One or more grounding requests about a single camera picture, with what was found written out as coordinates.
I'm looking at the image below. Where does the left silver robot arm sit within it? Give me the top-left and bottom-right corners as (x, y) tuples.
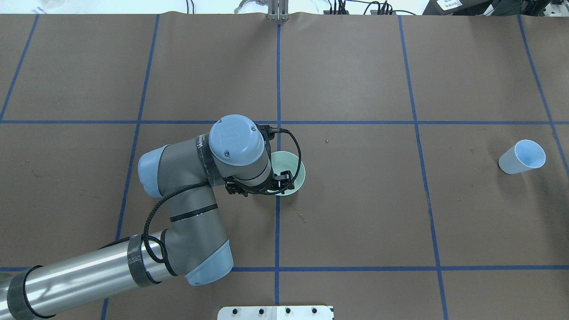
(1, 115), (301, 320)

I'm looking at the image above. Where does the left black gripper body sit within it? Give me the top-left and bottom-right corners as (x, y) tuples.
(228, 172), (293, 195)

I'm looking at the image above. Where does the mint green bowl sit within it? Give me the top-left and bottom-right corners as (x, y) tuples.
(271, 151), (306, 196)

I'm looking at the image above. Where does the aluminium frame post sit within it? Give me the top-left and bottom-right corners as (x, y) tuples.
(265, 0), (289, 22)

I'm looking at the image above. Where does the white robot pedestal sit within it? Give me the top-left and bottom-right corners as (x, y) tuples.
(217, 304), (335, 320)

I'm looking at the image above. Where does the light blue plastic cup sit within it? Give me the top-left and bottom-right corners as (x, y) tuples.
(498, 140), (546, 175)

